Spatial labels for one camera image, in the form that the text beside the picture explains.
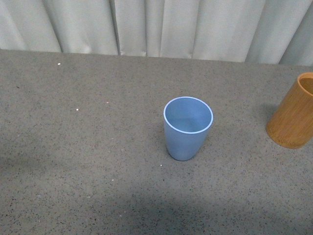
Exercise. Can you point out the blue plastic cup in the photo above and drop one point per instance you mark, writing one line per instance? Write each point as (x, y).
(186, 123)

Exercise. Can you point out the white pleated curtain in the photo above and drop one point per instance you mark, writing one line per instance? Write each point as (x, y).
(257, 31)

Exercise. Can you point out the bamboo chopstick holder cup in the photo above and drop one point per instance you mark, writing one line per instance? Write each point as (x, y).
(291, 125)

